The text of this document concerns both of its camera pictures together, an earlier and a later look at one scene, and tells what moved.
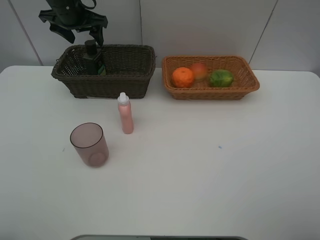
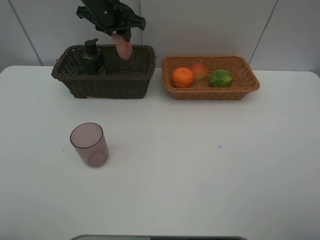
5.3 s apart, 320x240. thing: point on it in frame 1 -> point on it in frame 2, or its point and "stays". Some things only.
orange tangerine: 183,77 stays
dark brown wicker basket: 128,69 stays
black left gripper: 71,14 -> 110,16
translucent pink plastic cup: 89,141 stays
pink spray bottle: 126,113 -> 123,46
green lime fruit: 220,78 stays
